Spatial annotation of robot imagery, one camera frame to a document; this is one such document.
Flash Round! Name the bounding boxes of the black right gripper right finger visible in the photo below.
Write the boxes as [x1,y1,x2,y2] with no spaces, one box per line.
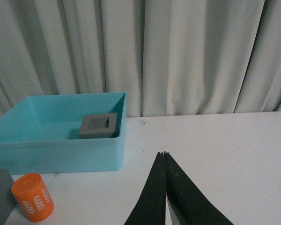
[165,153,232,225]

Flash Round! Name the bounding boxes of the orange cylinder with white text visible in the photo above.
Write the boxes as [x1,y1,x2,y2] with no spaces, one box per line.
[11,173,54,223]

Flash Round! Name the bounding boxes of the gray cube with square hole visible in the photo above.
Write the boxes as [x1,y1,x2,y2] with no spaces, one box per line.
[78,112,119,139]

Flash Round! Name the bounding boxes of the light blue plastic box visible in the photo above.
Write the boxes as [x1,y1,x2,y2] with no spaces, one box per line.
[0,92,126,174]

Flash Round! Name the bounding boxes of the white pleated curtain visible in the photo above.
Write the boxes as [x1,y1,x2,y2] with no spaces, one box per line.
[0,0,281,117]

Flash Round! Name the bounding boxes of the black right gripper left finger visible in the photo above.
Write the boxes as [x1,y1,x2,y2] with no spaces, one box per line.
[125,152,167,225]

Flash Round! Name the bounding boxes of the gray cube with round hole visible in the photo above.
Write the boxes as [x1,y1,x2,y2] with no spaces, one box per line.
[0,169,17,225]

